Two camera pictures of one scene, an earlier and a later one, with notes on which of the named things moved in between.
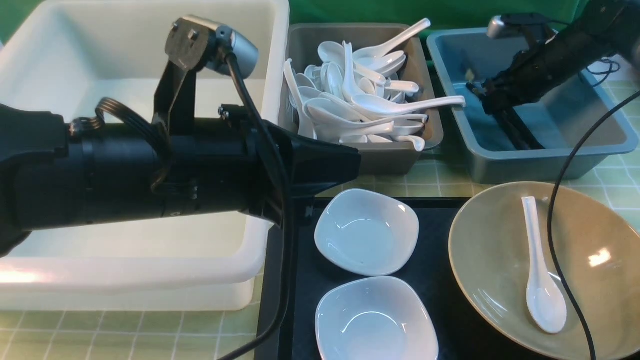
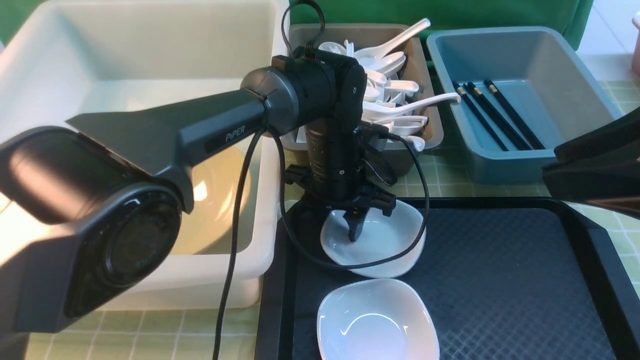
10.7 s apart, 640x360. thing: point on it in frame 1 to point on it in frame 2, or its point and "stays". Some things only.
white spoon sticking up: (385, 48) stays
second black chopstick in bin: (529, 139) stays
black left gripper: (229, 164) to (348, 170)
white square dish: (374, 318) stays
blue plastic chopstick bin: (582, 118) stays
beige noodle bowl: (598, 248) to (216, 185)
